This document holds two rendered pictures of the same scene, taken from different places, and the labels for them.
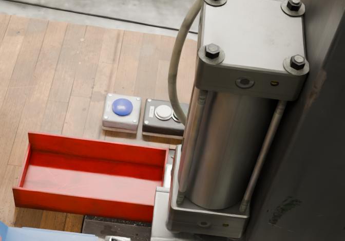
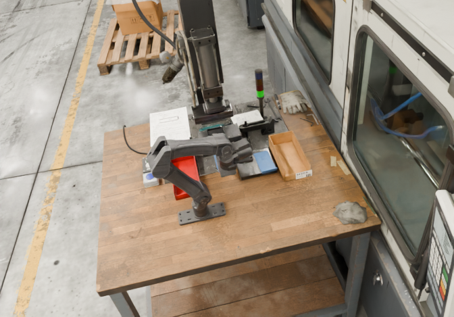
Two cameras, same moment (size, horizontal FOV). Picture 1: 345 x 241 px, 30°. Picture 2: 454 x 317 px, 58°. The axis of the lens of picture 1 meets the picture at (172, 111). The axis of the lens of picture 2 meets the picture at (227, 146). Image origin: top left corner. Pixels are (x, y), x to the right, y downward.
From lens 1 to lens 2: 160 cm
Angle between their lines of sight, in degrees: 61
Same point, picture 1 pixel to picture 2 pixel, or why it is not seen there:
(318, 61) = (211, 20)
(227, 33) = (205, 35)
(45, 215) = not seen: hidden behind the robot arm
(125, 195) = (187, 168)
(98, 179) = not seen: hidden behind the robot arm
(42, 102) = (150, 206)
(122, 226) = (199, 165)
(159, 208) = (213, 107)
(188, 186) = (217, 80)
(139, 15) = not seen: outside the picture
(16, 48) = (121, 228)
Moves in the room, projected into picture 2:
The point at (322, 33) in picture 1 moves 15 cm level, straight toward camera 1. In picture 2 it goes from (207, 17) to (244, 15)
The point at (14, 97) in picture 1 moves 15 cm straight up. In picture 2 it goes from (150, 215) to (142, 192)
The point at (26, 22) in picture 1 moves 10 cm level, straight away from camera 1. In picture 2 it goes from (102, 231) to (79, 242)
